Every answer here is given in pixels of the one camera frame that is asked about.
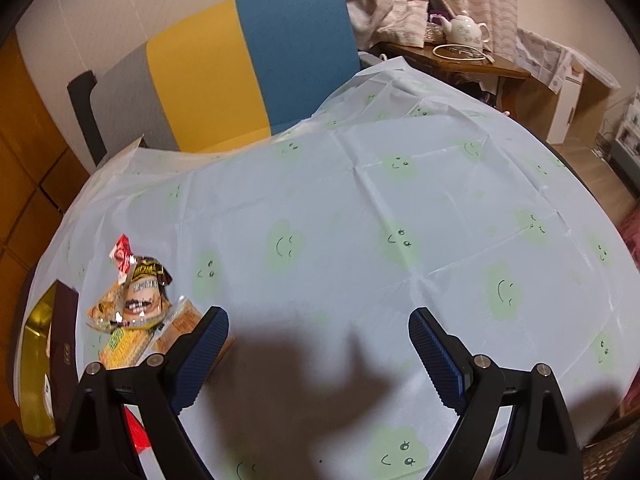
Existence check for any pale blue printed tablecloth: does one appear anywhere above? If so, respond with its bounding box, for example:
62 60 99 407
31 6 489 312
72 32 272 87
12 55 626 480

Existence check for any wooden side table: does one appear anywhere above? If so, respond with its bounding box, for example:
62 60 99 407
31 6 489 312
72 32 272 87
370 40 532 111

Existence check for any brown sesame paste packet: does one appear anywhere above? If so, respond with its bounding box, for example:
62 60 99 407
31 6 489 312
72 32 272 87
120 256 175 328

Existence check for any white storage rack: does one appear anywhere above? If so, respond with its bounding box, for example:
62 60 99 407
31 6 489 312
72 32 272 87
607 87 640 181

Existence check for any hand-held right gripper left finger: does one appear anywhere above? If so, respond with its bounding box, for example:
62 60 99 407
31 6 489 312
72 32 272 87
50 306 230 480

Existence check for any red patterned cloth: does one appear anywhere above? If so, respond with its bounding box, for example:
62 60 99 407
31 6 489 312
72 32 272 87
620 210 640 266

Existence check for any white coiled cable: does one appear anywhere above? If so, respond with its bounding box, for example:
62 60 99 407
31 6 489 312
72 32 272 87
432 42 496 65

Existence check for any gold tin box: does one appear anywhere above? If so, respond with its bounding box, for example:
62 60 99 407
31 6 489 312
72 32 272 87
12 280 81 441

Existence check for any orange wooden cabinet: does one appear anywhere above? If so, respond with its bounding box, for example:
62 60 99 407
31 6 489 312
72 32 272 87
0 35 93 411

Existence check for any cardboard box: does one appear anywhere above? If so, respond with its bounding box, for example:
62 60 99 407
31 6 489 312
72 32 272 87
515 27 621 146

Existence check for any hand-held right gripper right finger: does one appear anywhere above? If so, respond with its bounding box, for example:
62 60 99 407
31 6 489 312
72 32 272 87
408 307 583 480

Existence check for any grey yellow blue chair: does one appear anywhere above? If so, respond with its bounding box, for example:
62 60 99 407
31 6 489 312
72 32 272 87
67 0 362 168

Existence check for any red white sachet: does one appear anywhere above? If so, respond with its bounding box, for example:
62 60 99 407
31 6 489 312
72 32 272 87
109 234 137 281

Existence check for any red snack packet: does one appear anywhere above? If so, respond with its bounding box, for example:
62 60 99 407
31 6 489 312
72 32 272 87
122 405 152 453

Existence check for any yellow cracker packet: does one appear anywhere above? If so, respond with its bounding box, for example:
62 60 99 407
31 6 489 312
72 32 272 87
97 324 151 368

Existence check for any yellow clear snack packet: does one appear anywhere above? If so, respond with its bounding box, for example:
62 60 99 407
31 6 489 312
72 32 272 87
86 280 131 333

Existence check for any brown wicker chair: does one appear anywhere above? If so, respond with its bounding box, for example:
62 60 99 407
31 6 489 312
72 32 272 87
580 410 640 480

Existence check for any white teapot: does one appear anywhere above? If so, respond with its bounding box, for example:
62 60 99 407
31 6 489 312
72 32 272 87
437 10 491 47

